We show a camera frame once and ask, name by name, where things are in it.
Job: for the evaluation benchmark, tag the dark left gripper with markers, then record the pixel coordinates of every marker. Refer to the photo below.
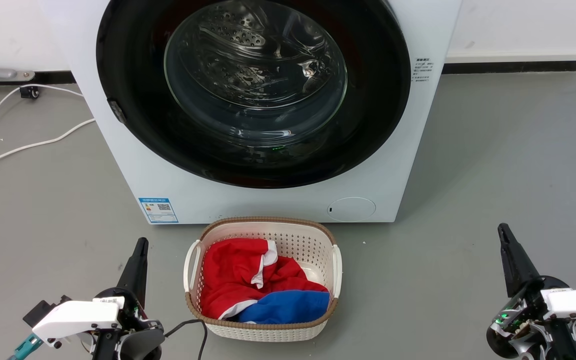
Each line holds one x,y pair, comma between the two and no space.
135,315

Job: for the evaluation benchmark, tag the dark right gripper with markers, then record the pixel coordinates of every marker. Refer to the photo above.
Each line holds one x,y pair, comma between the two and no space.
518,320

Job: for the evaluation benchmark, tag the black round glass washer door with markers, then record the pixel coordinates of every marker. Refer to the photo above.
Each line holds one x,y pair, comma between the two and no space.
133,125

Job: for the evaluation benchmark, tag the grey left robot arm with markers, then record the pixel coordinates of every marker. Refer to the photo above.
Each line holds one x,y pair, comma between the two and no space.
143,345

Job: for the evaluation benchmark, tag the white front-load washing machine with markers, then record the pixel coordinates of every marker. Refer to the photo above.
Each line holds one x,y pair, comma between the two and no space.
278,202

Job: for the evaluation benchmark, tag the blue energy label sticker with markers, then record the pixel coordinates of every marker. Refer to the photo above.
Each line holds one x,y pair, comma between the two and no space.
158,210

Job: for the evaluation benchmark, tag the white left wrist cover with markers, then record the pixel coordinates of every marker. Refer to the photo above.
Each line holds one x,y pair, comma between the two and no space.
75,317

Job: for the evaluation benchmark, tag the red white-trimmed garment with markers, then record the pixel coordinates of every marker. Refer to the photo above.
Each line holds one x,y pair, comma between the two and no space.
233,275

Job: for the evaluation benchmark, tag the cream perforated laundry basket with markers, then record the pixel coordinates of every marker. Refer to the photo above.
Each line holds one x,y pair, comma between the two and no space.
268,331

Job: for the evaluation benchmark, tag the blue garment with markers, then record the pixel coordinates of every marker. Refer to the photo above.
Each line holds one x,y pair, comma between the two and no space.
288,307

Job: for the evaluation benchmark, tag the round white filter cover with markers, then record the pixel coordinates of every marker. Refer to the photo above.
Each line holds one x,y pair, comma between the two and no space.
352,209

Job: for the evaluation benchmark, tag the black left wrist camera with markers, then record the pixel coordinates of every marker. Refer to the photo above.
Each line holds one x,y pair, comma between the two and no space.
43,310

